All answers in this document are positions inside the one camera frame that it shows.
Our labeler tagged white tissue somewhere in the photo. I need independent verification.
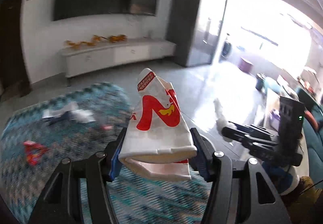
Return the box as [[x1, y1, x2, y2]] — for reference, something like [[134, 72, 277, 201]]
[[73, 109, 96, 124], [213, 99, 236, 142]]

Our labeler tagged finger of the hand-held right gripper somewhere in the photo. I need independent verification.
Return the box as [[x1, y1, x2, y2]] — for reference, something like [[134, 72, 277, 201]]
[[242, 139, 278, 161], [221, 124, 278, 140]]

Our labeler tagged red snack packet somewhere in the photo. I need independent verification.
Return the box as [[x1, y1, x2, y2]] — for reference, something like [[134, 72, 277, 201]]
[[23, 140, 49, 166]]

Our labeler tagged short golden dragon figurine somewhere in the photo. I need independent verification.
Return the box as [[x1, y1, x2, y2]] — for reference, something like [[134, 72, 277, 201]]
[[87, 34, 105, 44]]

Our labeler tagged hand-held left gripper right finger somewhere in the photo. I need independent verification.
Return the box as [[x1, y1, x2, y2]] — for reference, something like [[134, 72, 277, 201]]
[[190, 127, 293, 224]]

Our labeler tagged olive brown clothing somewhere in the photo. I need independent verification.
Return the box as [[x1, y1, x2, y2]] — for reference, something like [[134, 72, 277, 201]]
[[283, 176, 323, 224]]

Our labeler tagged teal sofa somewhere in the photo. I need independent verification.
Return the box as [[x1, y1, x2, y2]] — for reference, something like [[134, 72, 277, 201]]
[[295, 86, 323, 171]]

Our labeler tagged dark blue container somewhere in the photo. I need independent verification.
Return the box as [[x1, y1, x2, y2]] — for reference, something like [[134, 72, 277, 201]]
[[255, 74, 265, 91]]

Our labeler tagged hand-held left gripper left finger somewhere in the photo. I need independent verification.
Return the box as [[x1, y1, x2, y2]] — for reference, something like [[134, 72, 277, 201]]
[[28, 127, 127, 224]]

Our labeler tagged white paper scrap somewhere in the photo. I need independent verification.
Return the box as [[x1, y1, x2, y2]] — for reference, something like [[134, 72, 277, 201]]
[[42, 102, 79, 119]]

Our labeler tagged white television cabinet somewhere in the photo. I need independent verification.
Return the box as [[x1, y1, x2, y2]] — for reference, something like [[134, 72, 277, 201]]
[[59, 38, 176, 87]]

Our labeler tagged dark brown entrance door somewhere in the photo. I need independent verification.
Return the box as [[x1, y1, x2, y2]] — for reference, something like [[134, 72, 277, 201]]
[[0, 0, 32, 97]]

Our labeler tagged long golden dragon figurine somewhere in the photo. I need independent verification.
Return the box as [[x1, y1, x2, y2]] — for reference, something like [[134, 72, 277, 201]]
[[65, 40, 87, 49]]

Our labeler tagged silver washing machine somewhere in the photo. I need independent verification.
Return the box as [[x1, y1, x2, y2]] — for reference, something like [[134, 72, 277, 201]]
[[222, 41, 233, 58]]

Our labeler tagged silver double-door refrigerator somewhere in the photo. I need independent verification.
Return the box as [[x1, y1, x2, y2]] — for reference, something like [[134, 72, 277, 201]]
[[167, 0, 229, 68]]

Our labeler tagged white paper bag red print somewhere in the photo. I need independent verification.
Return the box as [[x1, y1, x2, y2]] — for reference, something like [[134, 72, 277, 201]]
[[119, 68, 197, 181]]

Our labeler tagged golden tiger figurine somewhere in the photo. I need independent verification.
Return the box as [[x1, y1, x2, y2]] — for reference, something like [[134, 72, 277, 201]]
[[107, 34, 128, 43]]

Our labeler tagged purple stool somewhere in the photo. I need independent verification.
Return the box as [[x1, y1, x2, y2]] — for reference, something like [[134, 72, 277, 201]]
[[239, 57, 253, 72]]

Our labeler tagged zigzag knitted blanket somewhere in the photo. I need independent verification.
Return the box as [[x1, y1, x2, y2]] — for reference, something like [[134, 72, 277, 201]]
[[0, 82, 215, 224]]

